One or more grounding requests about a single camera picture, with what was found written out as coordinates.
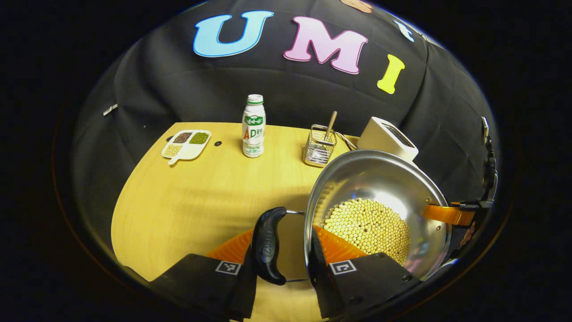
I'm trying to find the steel pot with black handles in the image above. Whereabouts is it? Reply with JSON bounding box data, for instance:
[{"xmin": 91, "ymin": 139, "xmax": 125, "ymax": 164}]
[{"xmin": 251, "ymin": 149, "xmax": 453, "ymax": 286}]

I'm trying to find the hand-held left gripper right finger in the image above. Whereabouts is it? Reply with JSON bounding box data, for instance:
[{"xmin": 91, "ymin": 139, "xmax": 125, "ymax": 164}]
[{"xmin": 307, "ymin": 225, "xmax": 423, "ymax": 320}]

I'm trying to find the white divided tray of beans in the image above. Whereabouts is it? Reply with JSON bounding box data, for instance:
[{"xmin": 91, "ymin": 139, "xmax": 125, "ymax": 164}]
[{"xmin": 161, "ymin": 130, "xmax": 211, "ymax": 165}]

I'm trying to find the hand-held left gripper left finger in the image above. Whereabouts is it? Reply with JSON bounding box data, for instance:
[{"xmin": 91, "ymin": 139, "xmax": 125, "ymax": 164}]
[{"xmin": 147, "ymin": 229, "xmax": 259, "ymax": 322}]

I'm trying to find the wooden handled utensil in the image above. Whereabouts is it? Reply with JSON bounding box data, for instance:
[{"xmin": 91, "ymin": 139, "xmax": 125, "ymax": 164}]
[{"xmin": 324, "ymin": 111, "xmax": 338, "ymax": 143}]

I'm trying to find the wire mesh utensil basket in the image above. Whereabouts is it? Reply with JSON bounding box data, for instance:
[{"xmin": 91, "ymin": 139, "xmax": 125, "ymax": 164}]
[{"xmin": 304, "ymin": 124, "xmax": 338, "ymax": 168}]

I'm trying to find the pile of yellow soybeans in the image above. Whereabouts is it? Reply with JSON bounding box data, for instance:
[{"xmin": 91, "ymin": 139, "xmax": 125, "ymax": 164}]
[{"xmin": 323, "ymin": 198, "xmax": 412, "ymax": 265}]

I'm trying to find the white drink bottle green cap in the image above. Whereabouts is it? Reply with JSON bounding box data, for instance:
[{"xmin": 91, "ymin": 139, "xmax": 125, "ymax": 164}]
[{"xmin": 242, "ymin": 94, "xmax": 266, "ymax": 158}]

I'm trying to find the white toaster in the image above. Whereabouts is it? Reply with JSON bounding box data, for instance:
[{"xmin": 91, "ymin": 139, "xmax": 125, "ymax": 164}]
[{"xmin": 357, "ymin": 117, "xmax": 419, "ymax": 162}]

